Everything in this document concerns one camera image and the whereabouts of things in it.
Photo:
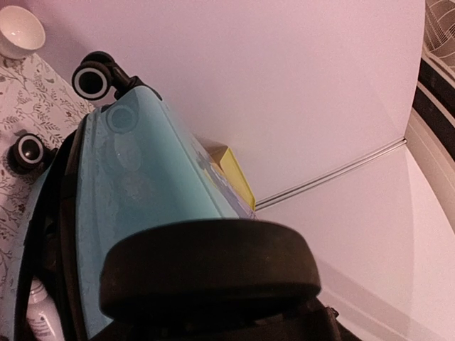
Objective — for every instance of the pink and teal kids suitcase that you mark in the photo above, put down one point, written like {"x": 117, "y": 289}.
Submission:
{"x": 137, "y": 236}

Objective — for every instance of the yellow and white storage box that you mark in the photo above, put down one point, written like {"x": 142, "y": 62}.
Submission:
{"x": 226, "y": 162}

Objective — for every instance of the floral white tablecloth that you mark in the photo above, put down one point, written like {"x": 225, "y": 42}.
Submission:
{"x": 39, "y": 109}

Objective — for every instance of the white plastic bottle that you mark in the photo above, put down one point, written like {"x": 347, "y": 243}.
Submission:
{"x": 42, "y": 314}

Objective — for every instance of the white ceramic bowl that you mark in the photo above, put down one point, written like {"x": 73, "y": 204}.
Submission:
{"x": 22, "y": 34}

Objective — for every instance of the right metal wall post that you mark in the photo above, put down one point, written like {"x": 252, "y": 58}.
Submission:
{"x": 329, "y": 176}

